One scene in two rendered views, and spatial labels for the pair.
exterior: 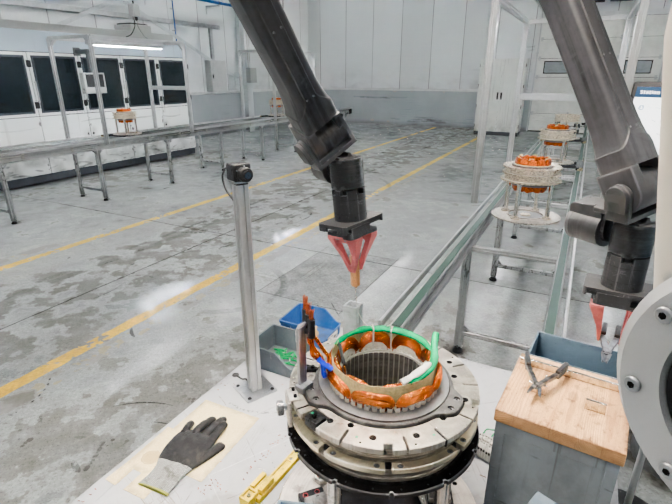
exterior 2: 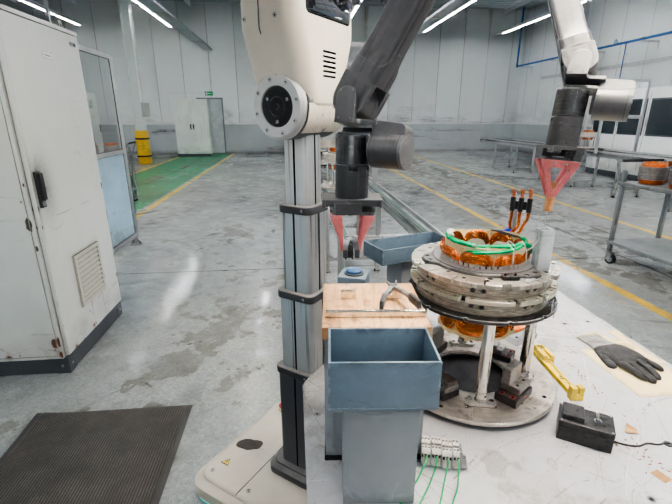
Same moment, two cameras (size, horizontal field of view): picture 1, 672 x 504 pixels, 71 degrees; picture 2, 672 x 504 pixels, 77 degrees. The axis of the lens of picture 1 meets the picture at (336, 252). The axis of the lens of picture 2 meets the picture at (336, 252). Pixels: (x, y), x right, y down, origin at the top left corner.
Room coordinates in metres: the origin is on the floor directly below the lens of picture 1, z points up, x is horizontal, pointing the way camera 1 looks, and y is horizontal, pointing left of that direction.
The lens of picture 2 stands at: (1.25, -0.86, 1.41)
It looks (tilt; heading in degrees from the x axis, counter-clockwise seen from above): 18 degrees down; 147
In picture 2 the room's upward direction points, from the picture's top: straight up
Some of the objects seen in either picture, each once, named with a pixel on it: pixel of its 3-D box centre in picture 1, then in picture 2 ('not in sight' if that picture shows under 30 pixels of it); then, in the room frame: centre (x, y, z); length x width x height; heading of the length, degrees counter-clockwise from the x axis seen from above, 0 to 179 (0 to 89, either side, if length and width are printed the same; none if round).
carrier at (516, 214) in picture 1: (528, 191); not in sight; (2.70, -1.14, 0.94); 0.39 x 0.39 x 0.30
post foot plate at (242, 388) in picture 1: (255, 387); not in sight; (1.06, 0.22, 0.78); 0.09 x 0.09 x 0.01; 38
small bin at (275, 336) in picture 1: (282, 350); not in sight; (1.19, 0.16, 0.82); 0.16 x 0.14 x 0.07; 62
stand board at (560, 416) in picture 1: (564, 401); (371, 308); (0.67, -0.40, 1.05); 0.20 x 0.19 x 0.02; 148
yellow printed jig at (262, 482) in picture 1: (281, 465); (555, 367); (0.78, 0.12, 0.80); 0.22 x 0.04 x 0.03; 146
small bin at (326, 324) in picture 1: (310, 326); not in sight; (1.34, 0.08, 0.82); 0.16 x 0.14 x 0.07; 64
